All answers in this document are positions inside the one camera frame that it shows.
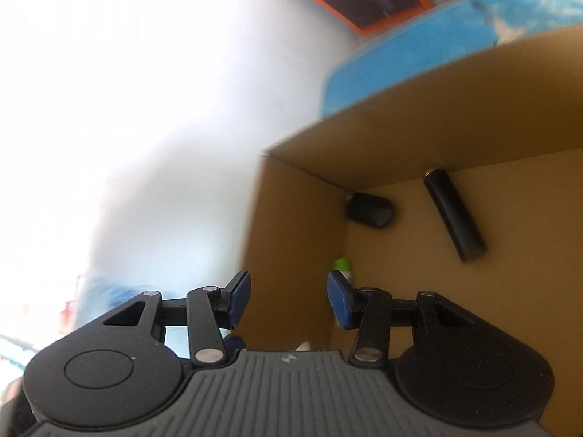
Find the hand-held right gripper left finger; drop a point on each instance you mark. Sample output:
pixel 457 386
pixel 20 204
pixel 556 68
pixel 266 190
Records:
pixel 240 298

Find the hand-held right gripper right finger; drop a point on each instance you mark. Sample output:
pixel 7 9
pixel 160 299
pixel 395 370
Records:
pixel 339 300

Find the brown cardboard box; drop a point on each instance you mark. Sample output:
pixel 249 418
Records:
pixel 296 218

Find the green and white object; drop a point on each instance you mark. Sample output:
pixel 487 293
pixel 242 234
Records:
pixel 344 267

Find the black rounded object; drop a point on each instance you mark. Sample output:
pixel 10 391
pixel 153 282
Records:
pixel 370 211

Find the black cylinder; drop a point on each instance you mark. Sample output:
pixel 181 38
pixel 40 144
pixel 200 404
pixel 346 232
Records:
pixel 453 214

